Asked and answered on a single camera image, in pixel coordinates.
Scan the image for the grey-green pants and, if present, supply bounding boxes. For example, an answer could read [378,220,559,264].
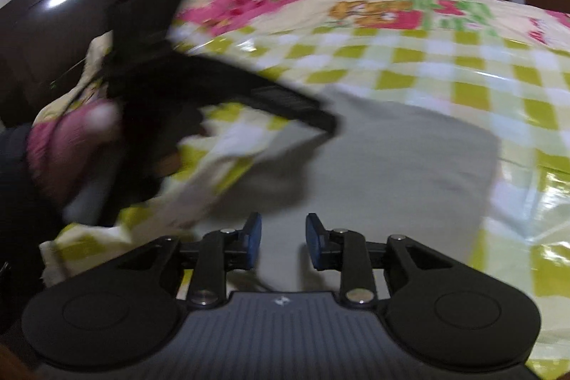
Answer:
[197,90,499,291]

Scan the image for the pink gloved hand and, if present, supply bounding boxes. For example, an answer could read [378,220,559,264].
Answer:
[27,99,120,204]

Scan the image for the dark wooden headboard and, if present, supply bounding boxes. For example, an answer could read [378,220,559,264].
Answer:
[0,0,262,123]

